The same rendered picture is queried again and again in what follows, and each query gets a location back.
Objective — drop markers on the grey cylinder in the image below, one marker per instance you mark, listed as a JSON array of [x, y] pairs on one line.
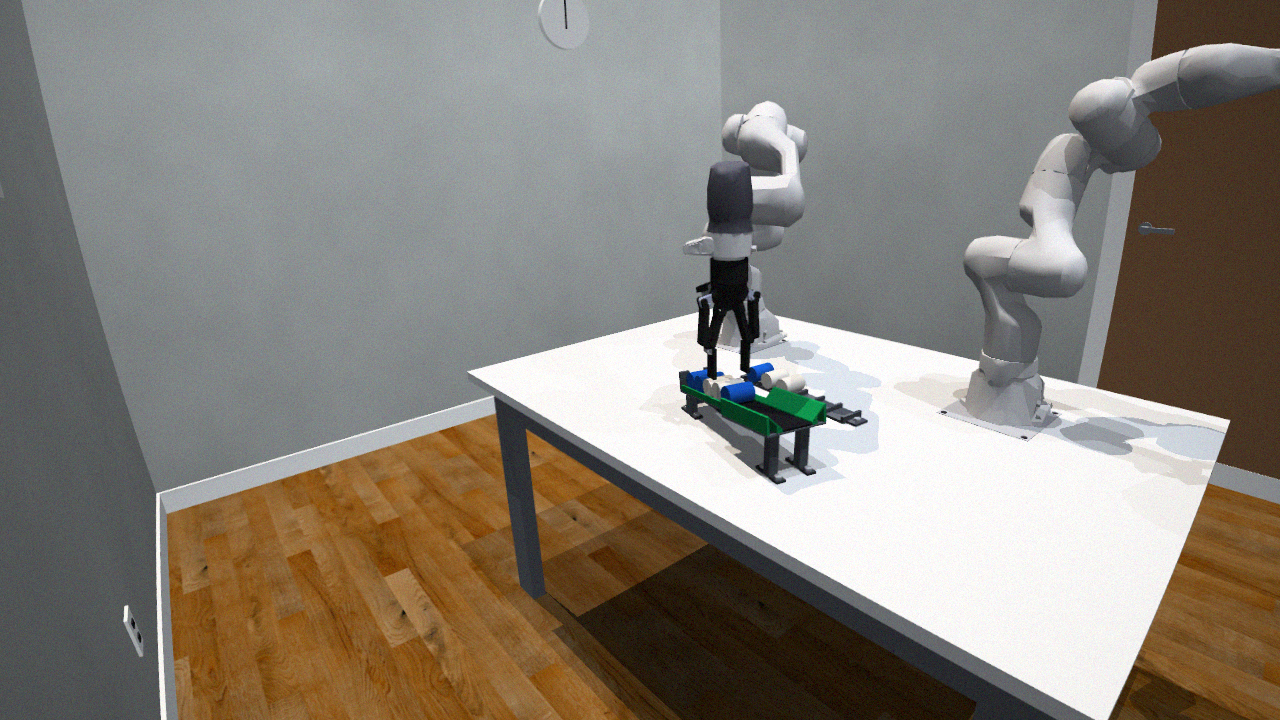
[[792, 383], [769, 379], [716, 386]]

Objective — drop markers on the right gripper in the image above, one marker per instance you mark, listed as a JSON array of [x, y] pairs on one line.
[[728, 278]]

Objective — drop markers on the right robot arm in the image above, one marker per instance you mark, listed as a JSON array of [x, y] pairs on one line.
[[733, 196]]

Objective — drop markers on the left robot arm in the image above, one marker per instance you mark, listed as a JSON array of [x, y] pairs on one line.
[[1116, 132]]

